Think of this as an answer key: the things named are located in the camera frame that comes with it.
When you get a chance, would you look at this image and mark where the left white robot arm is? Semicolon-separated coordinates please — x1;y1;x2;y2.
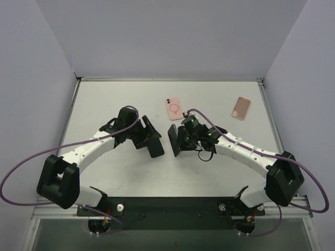
37;106;164;215

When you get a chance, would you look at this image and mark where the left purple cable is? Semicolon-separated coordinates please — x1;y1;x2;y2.
0;105;139;235

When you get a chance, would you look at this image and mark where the pink phone case on table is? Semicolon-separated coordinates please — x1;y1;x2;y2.
165;97;184;121

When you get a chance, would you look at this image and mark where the aluminium frame rail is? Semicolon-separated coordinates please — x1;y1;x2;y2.
31;195;314;220

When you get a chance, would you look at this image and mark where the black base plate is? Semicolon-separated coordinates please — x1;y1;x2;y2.
76;197;265;231

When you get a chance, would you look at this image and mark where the pink phone case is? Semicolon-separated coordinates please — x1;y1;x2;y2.
231;97;251;120
165;97;184;121

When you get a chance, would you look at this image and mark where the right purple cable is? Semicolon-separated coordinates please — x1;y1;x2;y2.
187;108;330;237

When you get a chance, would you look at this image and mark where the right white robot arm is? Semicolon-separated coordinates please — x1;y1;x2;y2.
167;115;304;208

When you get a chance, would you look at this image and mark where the purple cable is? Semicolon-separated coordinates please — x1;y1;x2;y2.
0;105;139;235
187;108;330;237

